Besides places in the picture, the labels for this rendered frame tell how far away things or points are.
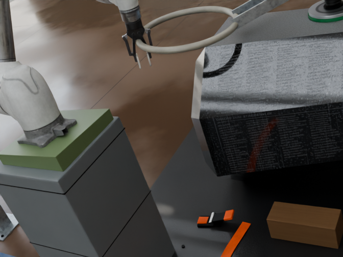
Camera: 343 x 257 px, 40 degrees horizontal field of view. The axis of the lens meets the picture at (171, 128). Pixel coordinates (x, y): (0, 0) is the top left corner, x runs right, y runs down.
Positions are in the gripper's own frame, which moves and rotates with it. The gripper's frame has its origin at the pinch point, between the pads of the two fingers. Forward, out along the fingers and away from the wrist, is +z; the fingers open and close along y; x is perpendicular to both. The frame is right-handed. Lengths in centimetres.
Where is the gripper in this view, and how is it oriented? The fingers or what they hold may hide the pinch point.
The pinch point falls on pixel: (143, 60)
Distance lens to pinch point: 223.2
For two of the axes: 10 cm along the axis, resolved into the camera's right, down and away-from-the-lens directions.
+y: 9.7, -2.6, 0.1
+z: 2.2, 8.2, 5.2
